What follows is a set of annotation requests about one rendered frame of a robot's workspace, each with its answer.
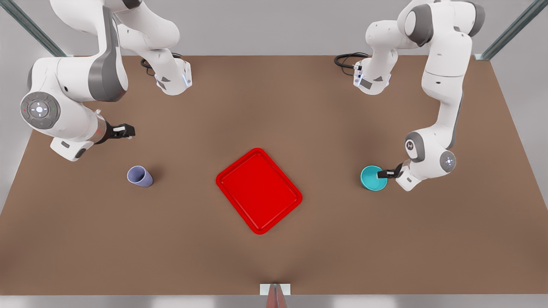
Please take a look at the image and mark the teal bowl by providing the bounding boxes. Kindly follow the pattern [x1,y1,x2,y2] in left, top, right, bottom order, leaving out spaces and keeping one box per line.
[360,166,388,191]

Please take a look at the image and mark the lavender cup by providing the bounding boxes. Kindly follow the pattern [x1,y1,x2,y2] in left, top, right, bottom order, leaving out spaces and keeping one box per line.
[127,166,153,188]

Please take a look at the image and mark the red rectangular tray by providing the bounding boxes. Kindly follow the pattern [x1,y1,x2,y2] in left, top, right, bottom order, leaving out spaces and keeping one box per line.
[216,148,303,235]

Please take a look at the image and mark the black cable loop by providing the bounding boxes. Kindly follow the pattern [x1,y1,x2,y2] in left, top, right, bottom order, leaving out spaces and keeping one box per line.
[140,52,182,77]
[334,53,370,77]

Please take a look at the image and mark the silver frame post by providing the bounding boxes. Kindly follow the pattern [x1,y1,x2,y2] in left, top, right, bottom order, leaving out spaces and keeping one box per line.
[474,0,548,61]
[0,0,67,57]
[260,283,291,308]

